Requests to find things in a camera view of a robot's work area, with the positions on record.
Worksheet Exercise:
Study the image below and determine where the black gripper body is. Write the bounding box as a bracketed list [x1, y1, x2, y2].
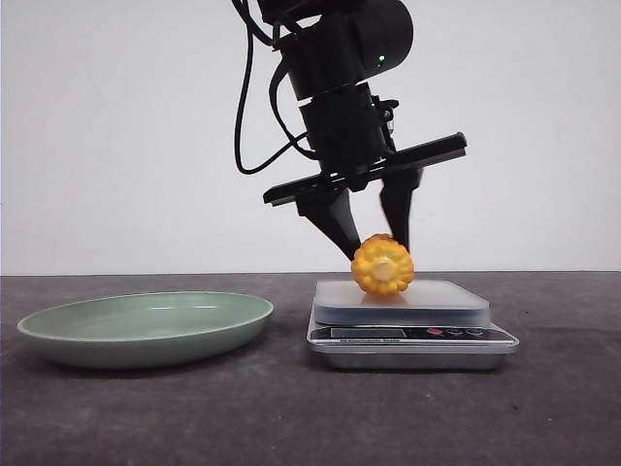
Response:
[263, 83, 467, 206]

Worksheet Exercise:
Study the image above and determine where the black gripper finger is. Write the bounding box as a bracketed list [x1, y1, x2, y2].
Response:
[380, 169, 423, 245]
[296, 189, 360, 259]

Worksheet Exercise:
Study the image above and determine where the yellow corn cob piece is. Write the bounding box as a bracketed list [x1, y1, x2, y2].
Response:
[350, 233, 414, 297]

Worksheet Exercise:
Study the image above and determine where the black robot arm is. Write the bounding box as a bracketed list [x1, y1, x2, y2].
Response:
[260, 1, 467, 258]

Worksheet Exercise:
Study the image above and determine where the silver digital kitchen scale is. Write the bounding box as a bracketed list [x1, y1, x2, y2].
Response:
[307, 279, 519, 370]

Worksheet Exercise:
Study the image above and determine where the pale green oval plate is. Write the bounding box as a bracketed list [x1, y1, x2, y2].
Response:
[16, 291, 274, 370]

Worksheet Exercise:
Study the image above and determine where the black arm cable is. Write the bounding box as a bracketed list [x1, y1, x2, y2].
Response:
[230, 0, 316, 175]

